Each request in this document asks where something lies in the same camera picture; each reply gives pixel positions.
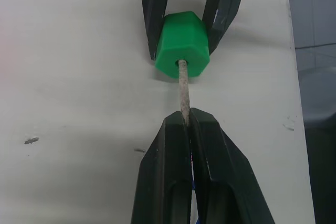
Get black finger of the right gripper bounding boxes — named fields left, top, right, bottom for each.
left=205, top=0, right=249, bottom=56
left=140, top=0, right=173, bottom=61

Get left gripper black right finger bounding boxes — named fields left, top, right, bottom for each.
left=188, top=106, right=277, bottom=224

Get green threading block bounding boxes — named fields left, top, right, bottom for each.
left=154, top=10, right=212, bottom=79

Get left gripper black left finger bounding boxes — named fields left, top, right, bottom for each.
left=130, top=111, right=193, bottom=224

